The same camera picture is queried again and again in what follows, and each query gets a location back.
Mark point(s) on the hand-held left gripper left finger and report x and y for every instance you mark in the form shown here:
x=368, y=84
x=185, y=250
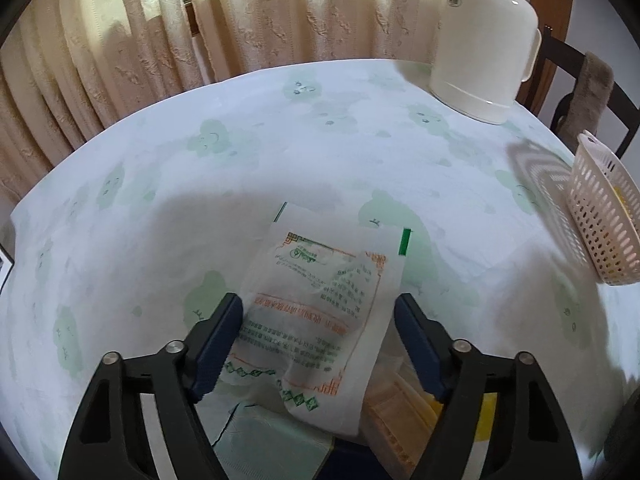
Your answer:
x=220, y=345

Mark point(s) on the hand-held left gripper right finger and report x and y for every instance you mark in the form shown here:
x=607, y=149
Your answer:
x=417, y=345

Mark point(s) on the clear wafer packet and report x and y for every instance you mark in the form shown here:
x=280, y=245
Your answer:
x=395, y=410

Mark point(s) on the white green orange print packet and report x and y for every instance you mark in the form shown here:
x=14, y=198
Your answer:
x=310, y=320

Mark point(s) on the white plastic basket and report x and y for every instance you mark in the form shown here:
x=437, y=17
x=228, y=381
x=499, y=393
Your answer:
x=605, y=220

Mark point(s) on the pale green packet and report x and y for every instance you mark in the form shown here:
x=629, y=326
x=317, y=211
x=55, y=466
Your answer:
x=260, y=440

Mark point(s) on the desk photo calendar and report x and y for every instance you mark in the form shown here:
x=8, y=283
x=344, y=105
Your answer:
x=5, y=265

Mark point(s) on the white thermos jug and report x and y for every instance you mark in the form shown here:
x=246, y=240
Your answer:
x=480, y=50

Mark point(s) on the grey fur cloth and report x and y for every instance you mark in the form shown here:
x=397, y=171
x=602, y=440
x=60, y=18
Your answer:
x=590, y=95

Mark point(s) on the cream lace curtain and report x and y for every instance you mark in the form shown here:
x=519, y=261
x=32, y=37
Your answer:
x=150, y=35

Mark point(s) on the dark wooden chair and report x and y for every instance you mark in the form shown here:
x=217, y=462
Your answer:
x=560, y=55

